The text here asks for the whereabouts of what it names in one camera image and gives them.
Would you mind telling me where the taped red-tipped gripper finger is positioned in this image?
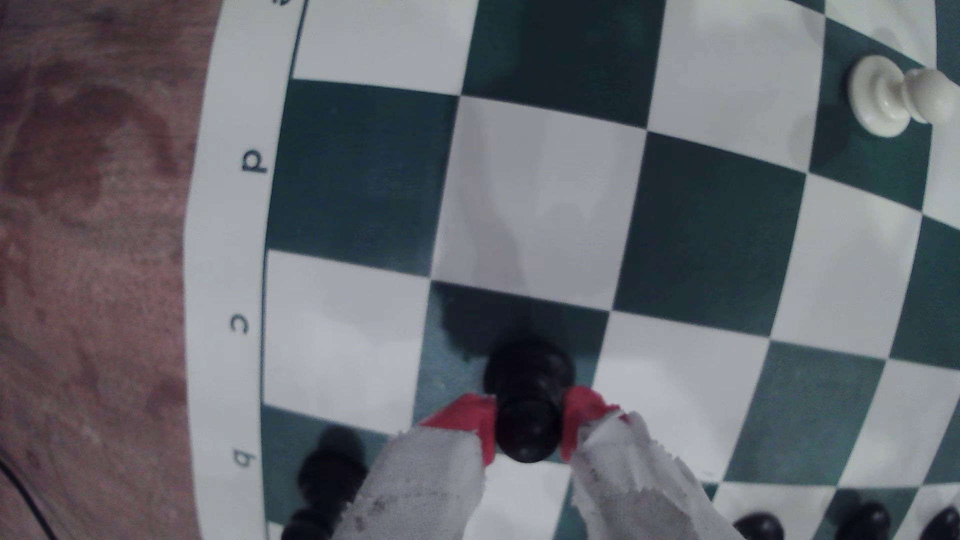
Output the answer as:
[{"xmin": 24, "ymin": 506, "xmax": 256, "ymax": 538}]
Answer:
[
  {"xmin": 330, "ymin": 392, "xmax": 499, "ymax": 540},
  {"xmin": 559, "ymin": 385, "xmax": 745, "ymax": 540}
]

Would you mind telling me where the black cable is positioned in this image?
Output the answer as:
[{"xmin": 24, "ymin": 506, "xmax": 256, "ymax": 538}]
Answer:
[{"xmin": 0, "ymin": 454, "xmax": 58, "ymax": 540}]

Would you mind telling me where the white pawn chess piece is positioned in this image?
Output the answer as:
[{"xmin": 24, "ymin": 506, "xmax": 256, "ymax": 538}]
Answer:
[{"xmin": 847, "ymin": 54, "xmax": 960, "ymax": 138}]

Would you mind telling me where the green white chess mat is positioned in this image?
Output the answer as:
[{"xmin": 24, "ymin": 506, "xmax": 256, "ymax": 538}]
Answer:
[{"xmin": 182, "ymin": 0, "xmax": 960, "ymax": 540}]

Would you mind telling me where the black pawn chess piece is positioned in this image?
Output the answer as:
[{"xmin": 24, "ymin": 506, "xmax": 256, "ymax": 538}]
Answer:
[
  {"xmin": 733, "ymin": 512, "xmax": 785, "ymax": 540},
  {"xmin": 921, "ymin": 506, "xmax": 960, "ymax": 540},
  {"xmin": 836, "ymin": 502, "xmax": 894, "ymax": 540},
  {"xmin": 483, "ymin": 339, "xmax": 577, "ymax": 464},
  {"xmin": 279, "ymin": 448, "xmax": 370, "ymax": 540}
]

